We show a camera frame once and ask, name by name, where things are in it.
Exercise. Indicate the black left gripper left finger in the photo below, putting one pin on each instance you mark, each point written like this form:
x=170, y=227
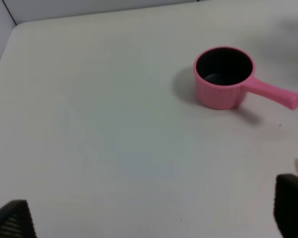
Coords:
x=16, y=220

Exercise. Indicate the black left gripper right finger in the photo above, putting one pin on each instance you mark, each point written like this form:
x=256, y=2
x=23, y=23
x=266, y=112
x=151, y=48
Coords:
x=286, y=205

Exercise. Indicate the pink toy saucepan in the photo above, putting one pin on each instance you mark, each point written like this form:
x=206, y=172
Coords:
x=224, y=75

